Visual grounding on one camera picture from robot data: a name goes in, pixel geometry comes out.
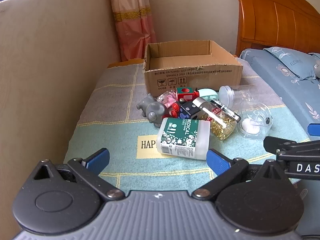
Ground blue floral pillow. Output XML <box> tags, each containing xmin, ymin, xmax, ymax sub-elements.
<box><xmin>263</xmin><ymin>46</ymin><xmax>320</xmax><ymax>81</ymax></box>

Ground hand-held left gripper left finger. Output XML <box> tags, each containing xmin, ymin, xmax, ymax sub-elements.
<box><xmin>33</xmin><ymin>148</ymin><xmax>125</xmax><ymax>202</ymax></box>

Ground mint green round case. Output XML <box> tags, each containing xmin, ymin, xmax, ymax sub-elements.
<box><xmin>197</xmin><ymin>88</ymin><xmax>220</xmax><ymax>104</ymax></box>

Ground pink clear keychain toy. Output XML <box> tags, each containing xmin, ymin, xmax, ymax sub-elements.
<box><xmin>157</xmin><ymin>92</ymin><xmax>177</xmax><ymax>109</ymax></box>

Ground wooden headboard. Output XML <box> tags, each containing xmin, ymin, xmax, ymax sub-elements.
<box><xmin>232</xmin><ymin>0</ymin><xmax>320</xmax><ymax>56</ymax></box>

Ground brown cardboard box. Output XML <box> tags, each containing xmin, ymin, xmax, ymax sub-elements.
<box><xmin>142</xmin><ymin>40</ymin><xmax>244</xmax><ymax>97</ymax></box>

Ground pink curtain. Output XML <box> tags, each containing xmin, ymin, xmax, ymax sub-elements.
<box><xmin>107</xmin><ymin>0</ymin><xmax>157</xmax><ymax>62</ymax></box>

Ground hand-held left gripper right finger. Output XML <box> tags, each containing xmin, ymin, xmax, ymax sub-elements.
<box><xmin>192</xmin><ymin>149</ymin><xmax>286</xmax><ymax>202</ymax></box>

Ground black toy car red wheels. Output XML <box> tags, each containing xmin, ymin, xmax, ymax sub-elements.
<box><xmin>171</xmin><ymin>100</ymin><xmax>201</xmax><ymax>120</ymax></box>

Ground red and green toy cube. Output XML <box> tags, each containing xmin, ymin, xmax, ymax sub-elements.
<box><xmin>176</xmin><ymin>87</ymin><xmax>200</xmax><ymax>101</ymax></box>

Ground grey elephant toy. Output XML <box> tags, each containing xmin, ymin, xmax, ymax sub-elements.
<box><xmin>136</xmin><ymin>94</ymin><xmax>171</xmax><ymax>127</ymax></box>

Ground blue floral bedsheet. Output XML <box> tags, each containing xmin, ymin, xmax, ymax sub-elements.
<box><xmin>236</xmin><ymin>49</ymin><xmax>320</xmax><ymax>141</ymax></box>

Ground white bottle green label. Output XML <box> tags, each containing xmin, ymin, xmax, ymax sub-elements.
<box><xmin>156</xmin><ymin>117</ymin><xmax>211</xmax><ymax>160</ymax></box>

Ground clear plastic jar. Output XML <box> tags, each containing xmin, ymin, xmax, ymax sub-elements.
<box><xmin>219</xmin><ymin>85</ymin><xmax>253</xmax><ymax>106</ymax></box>

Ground glass bottle of gold capsules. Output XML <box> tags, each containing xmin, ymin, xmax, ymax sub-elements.
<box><xmin>192</xmin><ymin>97</ymin><xmax>241</xmax><ymax>141</ymax></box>

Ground clear dome container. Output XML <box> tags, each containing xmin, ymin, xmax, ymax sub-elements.
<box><xmin>236</xmin><ymin>100</ymin><xmax>273</xmax><ymax>140</ymax></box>

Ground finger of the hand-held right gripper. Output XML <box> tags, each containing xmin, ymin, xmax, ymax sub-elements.
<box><xmin>263</xmin><ymin>136</ymin><xmax>320</xmax><ymax>155</ymax></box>
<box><xmin>308</xmin><ymin>123</ymin><xmax>320</xmax><ymax>136</ymax></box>

